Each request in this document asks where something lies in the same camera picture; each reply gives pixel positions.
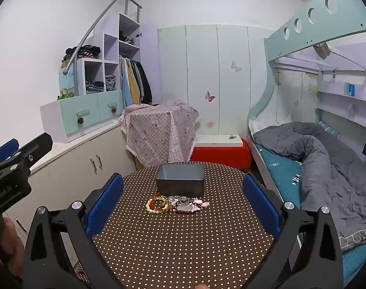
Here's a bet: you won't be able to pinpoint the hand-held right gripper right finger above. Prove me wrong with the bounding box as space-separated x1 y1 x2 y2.
242 174 343 289

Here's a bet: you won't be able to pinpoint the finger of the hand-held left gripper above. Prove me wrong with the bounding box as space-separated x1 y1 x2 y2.
0 138 19 165
0 132 53 177

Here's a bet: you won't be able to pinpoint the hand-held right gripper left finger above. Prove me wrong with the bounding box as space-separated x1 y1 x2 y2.
23 173 124 289

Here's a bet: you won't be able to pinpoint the red bead bracelet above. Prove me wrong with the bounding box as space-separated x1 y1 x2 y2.
171 205 199 215

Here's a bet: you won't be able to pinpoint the grey metal box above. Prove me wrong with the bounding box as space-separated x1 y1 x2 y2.
155 163 205 197

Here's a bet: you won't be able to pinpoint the person's left hand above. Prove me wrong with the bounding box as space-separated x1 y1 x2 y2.
1 217 26 279

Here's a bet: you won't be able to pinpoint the teal bed sheet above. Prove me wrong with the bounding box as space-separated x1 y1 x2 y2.
259 149 366 279

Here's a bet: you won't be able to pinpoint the white low cabinet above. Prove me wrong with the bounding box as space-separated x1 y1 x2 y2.
2 120 138 247

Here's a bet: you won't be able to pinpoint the stepped shelf cabinet teal drawers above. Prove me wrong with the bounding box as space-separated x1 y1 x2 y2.
40 13 158 143

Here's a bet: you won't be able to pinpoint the red storage bench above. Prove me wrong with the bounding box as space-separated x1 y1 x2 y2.
190 134 252 171

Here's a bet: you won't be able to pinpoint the grey duvet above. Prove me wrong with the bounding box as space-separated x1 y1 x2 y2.
253 122 366 252

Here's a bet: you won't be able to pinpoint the brown polka dot tablecloth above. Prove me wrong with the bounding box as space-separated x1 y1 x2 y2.
93 162 275 289

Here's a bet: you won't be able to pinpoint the pink printed cloth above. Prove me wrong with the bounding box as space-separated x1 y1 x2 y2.
120 99 200 167

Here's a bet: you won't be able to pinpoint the pile of dark clothes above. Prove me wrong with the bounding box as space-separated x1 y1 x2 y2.
62 45 102 68

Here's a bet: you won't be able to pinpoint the light blue hanging garment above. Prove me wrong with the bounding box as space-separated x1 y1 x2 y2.
122 59 133 107

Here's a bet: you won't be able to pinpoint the yellow hanging garment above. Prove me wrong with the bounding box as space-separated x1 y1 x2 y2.
127 60 142 105

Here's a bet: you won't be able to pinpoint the black hanging jacket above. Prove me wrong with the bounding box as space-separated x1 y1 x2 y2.
136 62 153 104

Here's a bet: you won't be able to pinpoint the grey metal handrail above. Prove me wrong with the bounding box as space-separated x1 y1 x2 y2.
63 0 142 76

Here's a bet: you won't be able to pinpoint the dark clothes on shelf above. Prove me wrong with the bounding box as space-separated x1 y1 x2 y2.
119 29 135 45

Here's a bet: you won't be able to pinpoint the white wardrobe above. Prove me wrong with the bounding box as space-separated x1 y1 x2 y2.
157 24 275 136

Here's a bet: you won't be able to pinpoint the beige hanging bag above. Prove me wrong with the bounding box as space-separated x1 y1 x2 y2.
314 43 331 60

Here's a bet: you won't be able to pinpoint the cream bead bracelet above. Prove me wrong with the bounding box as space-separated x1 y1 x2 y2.
146 196 169 215

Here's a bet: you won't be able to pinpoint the orange bead bracelet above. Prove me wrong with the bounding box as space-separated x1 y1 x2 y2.
150 197 173 213

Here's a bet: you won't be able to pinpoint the black and white bead bracelet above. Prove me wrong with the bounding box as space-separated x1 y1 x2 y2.
166 196 196 206

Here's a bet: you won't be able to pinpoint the teal bunk bed frame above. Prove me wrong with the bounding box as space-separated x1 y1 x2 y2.
247 0 366 280

